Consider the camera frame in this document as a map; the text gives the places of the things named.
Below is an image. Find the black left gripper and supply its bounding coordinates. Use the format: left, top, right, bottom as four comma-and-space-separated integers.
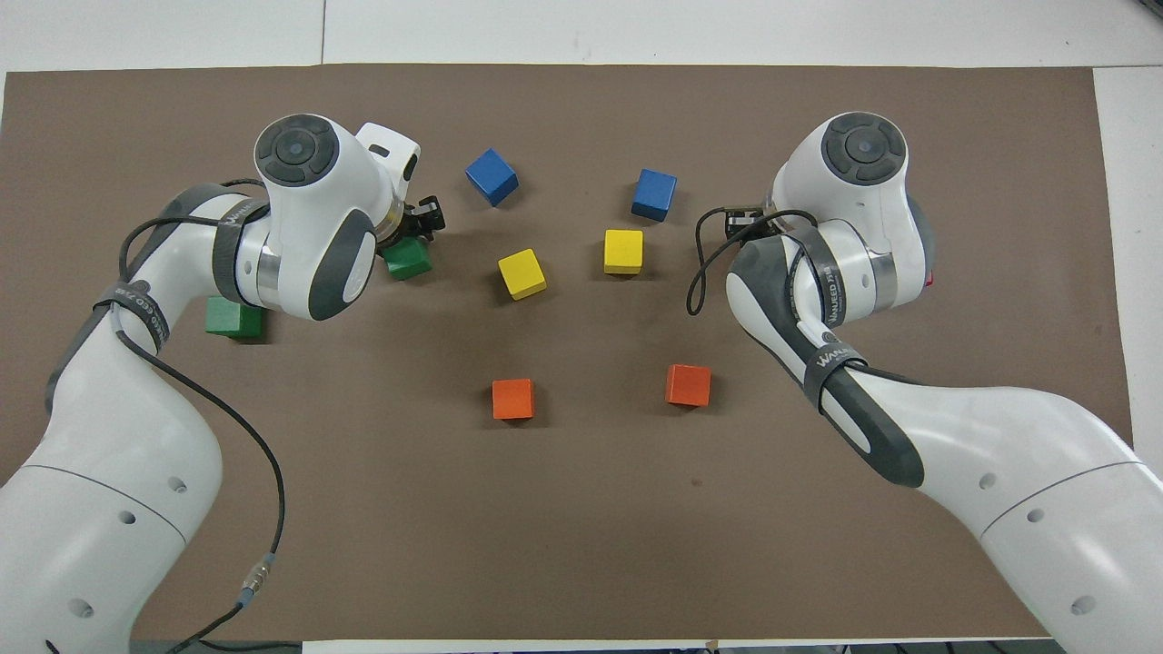
386, 194, 447, 248

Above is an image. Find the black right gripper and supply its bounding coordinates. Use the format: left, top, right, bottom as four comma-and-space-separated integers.
724, 203, 779, 240

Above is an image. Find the green wooden block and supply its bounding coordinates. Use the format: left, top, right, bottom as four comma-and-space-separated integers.
204, 298, 266, 342
382, 238, 433, 281

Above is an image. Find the blue wooden block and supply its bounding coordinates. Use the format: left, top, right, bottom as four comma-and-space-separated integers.
631, 168, 678, 223
465, 148, 520, 207

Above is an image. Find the yellow wooden block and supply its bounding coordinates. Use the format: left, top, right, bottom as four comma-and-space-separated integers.
603, 229, 644, 275
497, 248, 548, 301

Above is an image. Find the orange wooden block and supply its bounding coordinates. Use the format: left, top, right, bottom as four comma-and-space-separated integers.
492, 378, 535, 421
665, 364, 712, 408

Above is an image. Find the brown table mat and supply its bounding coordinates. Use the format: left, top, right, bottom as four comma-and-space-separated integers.
0, 63, 1157, 642

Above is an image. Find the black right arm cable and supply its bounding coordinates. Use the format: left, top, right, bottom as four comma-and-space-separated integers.
686, 207, 900, 378

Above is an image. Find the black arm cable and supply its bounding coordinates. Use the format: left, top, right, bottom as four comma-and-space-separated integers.
118, 177, 287, 654
686, 207, 900, 378

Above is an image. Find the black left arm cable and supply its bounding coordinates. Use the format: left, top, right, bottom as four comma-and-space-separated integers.
118, 177, 287, 654

